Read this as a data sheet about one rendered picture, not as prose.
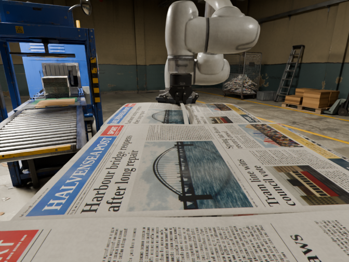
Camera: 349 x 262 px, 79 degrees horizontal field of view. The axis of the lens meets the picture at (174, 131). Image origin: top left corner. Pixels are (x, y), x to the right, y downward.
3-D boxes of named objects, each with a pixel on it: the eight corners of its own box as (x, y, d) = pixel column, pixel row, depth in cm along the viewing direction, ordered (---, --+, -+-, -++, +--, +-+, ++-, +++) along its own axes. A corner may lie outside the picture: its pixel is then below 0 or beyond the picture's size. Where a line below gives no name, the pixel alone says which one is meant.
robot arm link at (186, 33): (163, 55, 64) (206, 55, 64) (163, -4, 59) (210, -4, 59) (166, 55, 74) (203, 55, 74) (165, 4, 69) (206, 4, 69)
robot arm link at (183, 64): (197, 55, 65) (196, 75, 67) (192, 55, 74) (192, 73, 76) (167, 55, 65) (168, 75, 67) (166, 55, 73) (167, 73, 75)
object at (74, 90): (85, 103, 289) (84, 96, 286) (29, 107, 264) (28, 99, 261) (82, 92, 423) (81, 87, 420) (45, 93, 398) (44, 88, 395)
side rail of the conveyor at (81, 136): (91, 168, 108) (88, 147, 105) (79, 170, 106) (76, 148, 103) (83, 116, 225) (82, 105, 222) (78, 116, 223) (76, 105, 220)
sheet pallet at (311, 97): (339, 112, 584) (344, 91, 567) (320, 114, 552) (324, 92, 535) (298, 105, 689) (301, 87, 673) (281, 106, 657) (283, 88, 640)
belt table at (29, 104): (88, 114, 227) (86, 104, 224) (15, 119, 201) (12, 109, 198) (85, 104, 288) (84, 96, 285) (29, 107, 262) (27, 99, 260)
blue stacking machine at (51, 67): (104, 123, 463) (94, 18, 403) (36, 130, 413) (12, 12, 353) (98, 110, 595) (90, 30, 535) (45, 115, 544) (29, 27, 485)
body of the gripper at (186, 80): (168, 74, 68) (168, 103, 71) (195, 74, 68) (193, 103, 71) (168, 72, 75) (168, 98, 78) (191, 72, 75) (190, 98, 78)
